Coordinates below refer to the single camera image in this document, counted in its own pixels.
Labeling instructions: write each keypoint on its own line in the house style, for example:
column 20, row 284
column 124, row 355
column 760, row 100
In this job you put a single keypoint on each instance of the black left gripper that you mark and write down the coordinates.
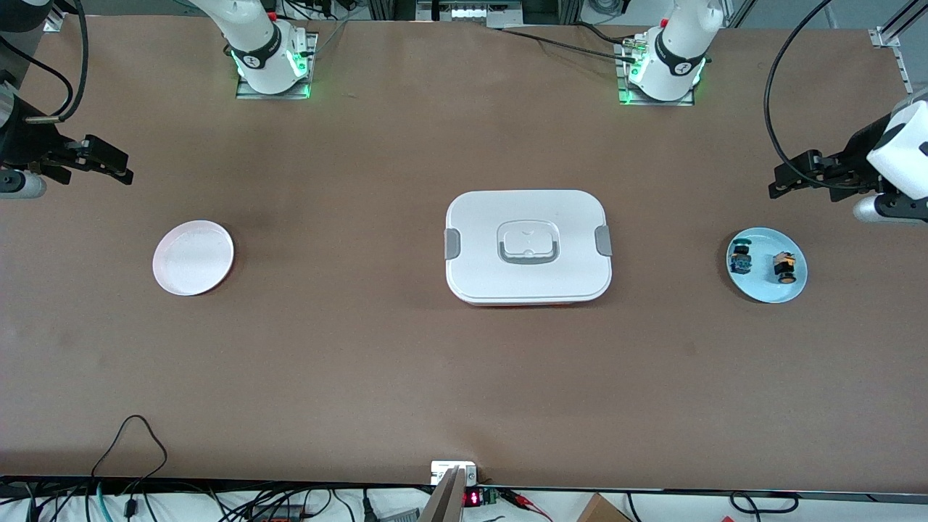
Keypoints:
column 858, row 154

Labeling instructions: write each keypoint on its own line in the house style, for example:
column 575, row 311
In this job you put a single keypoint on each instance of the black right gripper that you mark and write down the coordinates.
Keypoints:
column 27, row 145

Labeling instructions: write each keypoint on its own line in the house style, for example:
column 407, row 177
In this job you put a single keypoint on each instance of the orange and black switch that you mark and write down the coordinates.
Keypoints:
column 783, row 267

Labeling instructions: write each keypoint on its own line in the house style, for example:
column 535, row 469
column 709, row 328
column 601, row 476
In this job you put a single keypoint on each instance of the pink box with white lid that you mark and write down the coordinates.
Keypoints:
column 478, row 275

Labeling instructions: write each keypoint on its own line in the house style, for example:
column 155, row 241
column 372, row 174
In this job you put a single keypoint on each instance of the brown cardboard box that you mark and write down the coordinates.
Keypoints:
column 598, row 511

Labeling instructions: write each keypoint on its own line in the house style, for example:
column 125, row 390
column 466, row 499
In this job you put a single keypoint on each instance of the light blue round plate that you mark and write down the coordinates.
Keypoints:
column 761, row 286

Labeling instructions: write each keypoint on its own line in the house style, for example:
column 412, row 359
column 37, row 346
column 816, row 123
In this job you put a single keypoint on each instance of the pink round plate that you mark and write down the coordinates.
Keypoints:
column 192, row 261

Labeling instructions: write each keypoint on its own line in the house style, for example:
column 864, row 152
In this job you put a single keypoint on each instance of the grey equipment rack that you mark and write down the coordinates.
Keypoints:
column 471, row 11

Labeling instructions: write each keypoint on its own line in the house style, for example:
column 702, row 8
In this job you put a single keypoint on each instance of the red alligator clip lead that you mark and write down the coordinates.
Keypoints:
column 522, row 499

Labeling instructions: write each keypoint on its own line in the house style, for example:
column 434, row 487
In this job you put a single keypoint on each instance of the red digit display module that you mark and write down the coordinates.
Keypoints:
column 473, row 499

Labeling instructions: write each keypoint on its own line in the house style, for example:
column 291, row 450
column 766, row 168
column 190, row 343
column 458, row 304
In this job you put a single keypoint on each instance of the small white device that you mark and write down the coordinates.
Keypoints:
column 442, row 471

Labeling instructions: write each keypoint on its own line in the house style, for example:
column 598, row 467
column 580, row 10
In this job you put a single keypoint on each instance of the grey aluminium bar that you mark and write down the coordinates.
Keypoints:
column 444, row 504

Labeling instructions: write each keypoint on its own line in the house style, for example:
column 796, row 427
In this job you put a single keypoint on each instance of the blue and black switch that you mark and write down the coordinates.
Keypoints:
column 741, row 262

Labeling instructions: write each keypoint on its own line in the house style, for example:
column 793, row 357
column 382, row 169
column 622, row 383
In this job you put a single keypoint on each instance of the short aluminium frame profile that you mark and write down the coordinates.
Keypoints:
column 52, row 20

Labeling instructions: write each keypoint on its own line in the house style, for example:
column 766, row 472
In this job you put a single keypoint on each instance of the long aluminium frame profile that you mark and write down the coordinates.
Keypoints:
column 886, row 36

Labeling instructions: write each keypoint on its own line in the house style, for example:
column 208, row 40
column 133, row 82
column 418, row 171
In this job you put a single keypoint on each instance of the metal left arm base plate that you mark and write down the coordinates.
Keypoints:
column 656, row 103

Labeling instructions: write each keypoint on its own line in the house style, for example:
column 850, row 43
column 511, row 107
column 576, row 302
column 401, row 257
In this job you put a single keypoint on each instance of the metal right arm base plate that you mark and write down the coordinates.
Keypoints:
column 243, row 93

